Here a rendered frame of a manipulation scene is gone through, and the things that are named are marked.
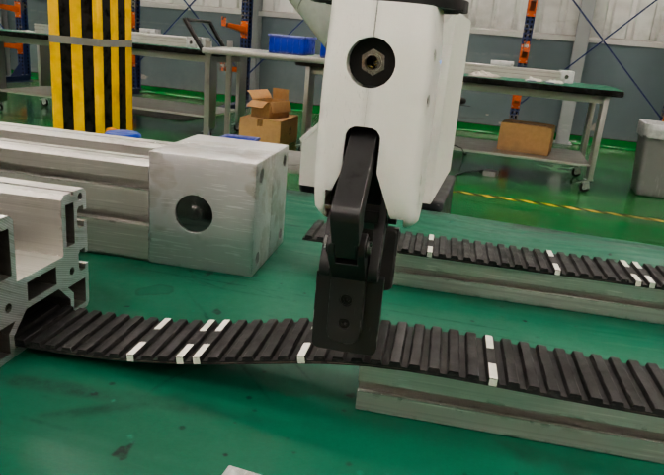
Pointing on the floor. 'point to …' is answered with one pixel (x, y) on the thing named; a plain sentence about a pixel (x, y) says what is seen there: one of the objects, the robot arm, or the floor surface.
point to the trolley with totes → (301, 45)
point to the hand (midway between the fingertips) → (358, 293)
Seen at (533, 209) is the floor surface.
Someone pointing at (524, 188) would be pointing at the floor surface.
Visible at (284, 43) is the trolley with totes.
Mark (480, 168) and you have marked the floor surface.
